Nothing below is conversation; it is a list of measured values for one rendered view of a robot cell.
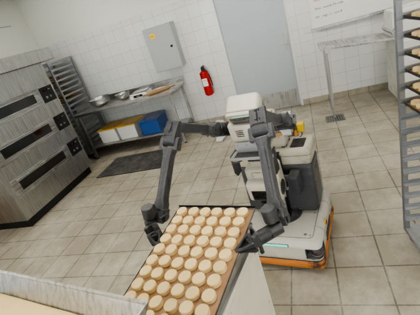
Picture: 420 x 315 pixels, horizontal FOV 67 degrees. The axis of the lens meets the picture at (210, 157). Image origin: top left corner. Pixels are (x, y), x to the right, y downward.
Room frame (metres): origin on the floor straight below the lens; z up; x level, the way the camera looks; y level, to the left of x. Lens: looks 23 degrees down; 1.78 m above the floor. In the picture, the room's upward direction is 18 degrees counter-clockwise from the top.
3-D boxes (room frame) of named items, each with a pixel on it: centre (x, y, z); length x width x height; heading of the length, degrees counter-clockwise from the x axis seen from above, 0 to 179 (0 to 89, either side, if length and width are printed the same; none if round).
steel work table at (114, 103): (5.63, 1.04, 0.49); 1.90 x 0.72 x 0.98; 69
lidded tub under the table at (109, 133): (5.82, 1.56, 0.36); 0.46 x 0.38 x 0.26; 158
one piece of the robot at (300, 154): (2.09, -0.46, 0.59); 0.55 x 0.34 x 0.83; 58
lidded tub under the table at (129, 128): (5.68, 1.18, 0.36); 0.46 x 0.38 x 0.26; 159
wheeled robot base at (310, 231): (2.01, -0.42, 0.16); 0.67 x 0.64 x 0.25; 148
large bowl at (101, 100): (5.80, 1.56, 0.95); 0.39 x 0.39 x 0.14
